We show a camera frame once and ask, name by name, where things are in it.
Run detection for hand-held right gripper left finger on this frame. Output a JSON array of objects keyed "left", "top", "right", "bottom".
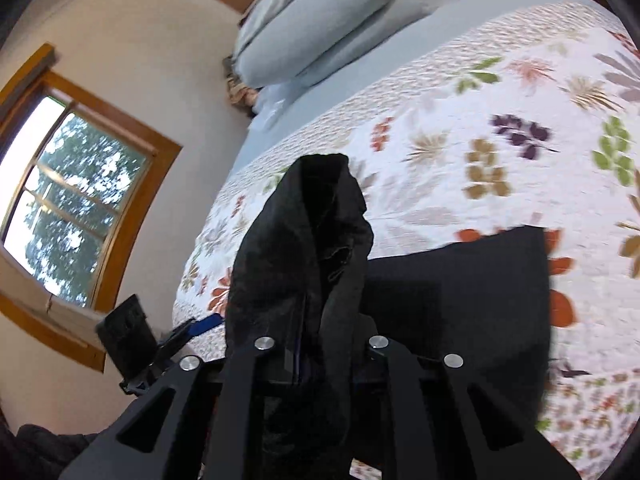
[{"left": 60, "top": 336, "right": 302, "bottom": 480}]

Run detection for large wooden side window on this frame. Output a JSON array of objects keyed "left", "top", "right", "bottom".
[{"left": 0, "top": 42, "right": 183, "bottom": 373}]

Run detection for wooden bed with grey sheet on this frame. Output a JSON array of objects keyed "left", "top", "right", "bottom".
[{"left": 172, "top": 0, "right": 640, "bottom": 480}]

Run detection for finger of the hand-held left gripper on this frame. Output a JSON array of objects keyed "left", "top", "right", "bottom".
[{"left": 119, "top": 312, "right": 225, "bottom": 393}]

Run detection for floral quilt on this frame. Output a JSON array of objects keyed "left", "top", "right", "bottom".
[{"left": 172, "top": 2, "right": 640, "bottom": 480}]

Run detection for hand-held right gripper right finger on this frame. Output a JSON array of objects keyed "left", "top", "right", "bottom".
[{"left": 367, "top": 336, "right": 582, "bottom": 480}]

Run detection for black pants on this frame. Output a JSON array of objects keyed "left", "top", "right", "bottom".
[{"left": 222, "top": 152, "right": 553, "bottom": 480}]

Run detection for folded grey duvet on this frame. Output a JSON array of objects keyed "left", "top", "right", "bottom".
[{"left": 232, "top": 0, "right": 437, "bottom": 91}]

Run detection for pile of clothes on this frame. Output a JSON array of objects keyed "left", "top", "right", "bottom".
[{"left": 222, "top": 55, "right": 262, "bottom": 111}]

